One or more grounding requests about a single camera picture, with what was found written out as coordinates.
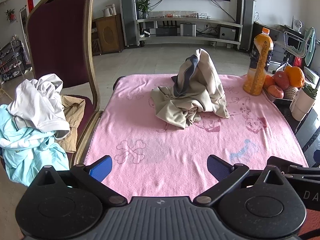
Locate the red apple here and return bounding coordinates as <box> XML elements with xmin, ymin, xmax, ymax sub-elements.
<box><xmin>272</xmin><ymin>71</ymin><xmax>290</xmax><ymax>90</ymax></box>
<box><xmin>267</xmin><ymin>85</ymin><xmax>285</xmax><ymax>99</ymax></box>

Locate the orange juice bottle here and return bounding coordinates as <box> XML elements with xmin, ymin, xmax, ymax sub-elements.
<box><xmin>243</xmin><ymin>27</ymin><xmax>274</xmax><ymax>96</ymax></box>

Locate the silver box device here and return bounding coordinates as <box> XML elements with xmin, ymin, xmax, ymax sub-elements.
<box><xmin>180</xmin><ymin>23</ymin><xmax>197</xmax><ymax>37</ymax></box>

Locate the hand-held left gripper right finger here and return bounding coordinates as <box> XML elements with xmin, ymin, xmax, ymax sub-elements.
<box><xmin>194</xmin><ymin>154</ymin><xmax>298</xmax><ymax>207</ymax></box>

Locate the large orange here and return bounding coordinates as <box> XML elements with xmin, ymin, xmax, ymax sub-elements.
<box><xmin>285</xmin><ymin>66</ymin><xmax>305</xmax><ymax>88</ymax></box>

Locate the black fruit tray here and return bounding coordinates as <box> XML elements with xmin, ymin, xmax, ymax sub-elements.
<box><xmin>262</xmin><ymin>87</ymin><xmax>293</xmax><ymax>106</ymax></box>

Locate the shoe rack with shoes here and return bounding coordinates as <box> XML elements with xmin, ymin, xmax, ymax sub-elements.
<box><xmin>0</xmin><ymin>40</ymin><xmax>27</xmax><ymax>82</ymax></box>

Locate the white garment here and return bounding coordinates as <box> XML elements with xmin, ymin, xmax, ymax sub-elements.
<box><xmin>7</xmin><ymin>74</ymin><xmax>71</xmax><ymax>139</ymax></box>

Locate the small white fan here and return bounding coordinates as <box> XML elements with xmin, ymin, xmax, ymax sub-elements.
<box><xmin>292</xmin><ymin>20</ymin><xmax>304</xmax><ymax>33</ymax></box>

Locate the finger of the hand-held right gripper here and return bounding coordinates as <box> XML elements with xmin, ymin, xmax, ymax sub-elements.
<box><xmin>266</xmin><ymin>156</ymin><xmax>312</xmax><ymax>173</ymax></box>

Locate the light blue garment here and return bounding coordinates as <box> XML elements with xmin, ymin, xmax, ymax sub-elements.
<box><xmin>0</xmin><ymin>104</ymin><xmax>70</xmax><ymax>187</ymax></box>

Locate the fruit in white foam net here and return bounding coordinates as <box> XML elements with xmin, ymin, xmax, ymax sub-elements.
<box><xmin>284</xmin><ymin>86</ymin><xmax>299</xmax><ymax>100</ymax></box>

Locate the tan garment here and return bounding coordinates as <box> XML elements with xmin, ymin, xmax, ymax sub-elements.
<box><xmin>56</xmin><ymin>95</ymin><xmax>86</xmax><ymax>153</ymax></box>

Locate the white kettle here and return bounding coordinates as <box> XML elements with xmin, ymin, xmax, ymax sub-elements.
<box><xmin>102</xmin><ymin>4</ymin><xmax>117</xmax><ymax>18</ymax></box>

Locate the black media device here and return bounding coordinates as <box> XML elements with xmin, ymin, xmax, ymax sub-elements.
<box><xmin>156</xmin><ymin>27</ymin><xmax>179</xmax><ymax>37</ymax></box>

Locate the tall grey speaker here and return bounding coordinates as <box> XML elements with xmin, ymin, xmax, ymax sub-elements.
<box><xmin>119</xmin><ymin>0</ymin><xmax>140</xmax><ymax>48</ymax></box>
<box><xmin>236</xmin><ymin>0</ymin><xmax>257</xmax><ymax>52</ymax></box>

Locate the office chair with chrome frame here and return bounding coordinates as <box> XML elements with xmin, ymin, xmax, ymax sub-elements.
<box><xmin>271</xmin><ymin>27</ymin><xmax>316</xmax><ymax>74</ymax></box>

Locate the maroon chair with gold frame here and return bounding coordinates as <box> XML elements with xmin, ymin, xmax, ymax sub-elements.
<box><xmin>25</xmin><ymin>0</ymin><xmax>103</xmax><ymax>168</ymax></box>

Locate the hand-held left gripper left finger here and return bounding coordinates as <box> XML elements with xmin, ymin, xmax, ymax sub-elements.
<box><xmin>31</xmin><ymin>155</ymin><xmax>127</xmax><ymax>207</ymax></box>

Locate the small orange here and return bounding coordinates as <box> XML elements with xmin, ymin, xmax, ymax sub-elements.
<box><xmin>263</xmin><ymin>75</ymin><xmax>275</xmax><ymax>89</ymax></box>

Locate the wooden cabinet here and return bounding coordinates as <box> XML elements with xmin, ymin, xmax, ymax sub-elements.
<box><xmin>91</xmin><ymin>14</ymin><xmax>125</xmax><ymax>55</ymax></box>

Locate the green potted plant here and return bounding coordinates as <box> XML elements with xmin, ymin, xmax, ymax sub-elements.
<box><xmin>137</xmin><ymin>0</ymin><xmax>152</xmax><ymax>19</ymax></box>

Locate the silver television stand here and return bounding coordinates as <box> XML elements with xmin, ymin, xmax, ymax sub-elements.
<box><xmin>137</xmin><ymin>17</ymin><xmax>243</xmax><ymax>47</ymax></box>

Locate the white tumbler cup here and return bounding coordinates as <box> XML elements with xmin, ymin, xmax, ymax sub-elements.
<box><xmin>290</xmin><ymin>84</ymin><xmax>318</xmax><ymax>122</ymax></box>

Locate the pink printed blanket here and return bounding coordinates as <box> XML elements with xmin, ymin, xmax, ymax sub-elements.
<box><xmin>84</xmin><ymin>74</ymin><xmax>309</xmax><ymax>203</ymax></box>

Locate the beige sweatshirt with navy trim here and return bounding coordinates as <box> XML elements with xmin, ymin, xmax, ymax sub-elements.
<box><xmin>151</xmin><ymin>48</ymin><xmax>230</xmax><ymax>130</ymax></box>

